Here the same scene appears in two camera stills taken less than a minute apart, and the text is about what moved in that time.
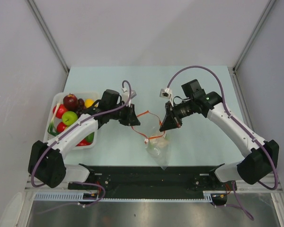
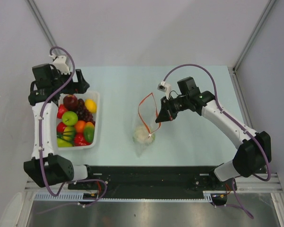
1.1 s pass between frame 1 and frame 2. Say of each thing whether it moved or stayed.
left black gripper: moved
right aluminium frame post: stayed
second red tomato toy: stayed
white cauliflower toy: moved
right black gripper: moved
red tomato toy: stayed
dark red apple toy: stayed
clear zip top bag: moved
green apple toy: stayed
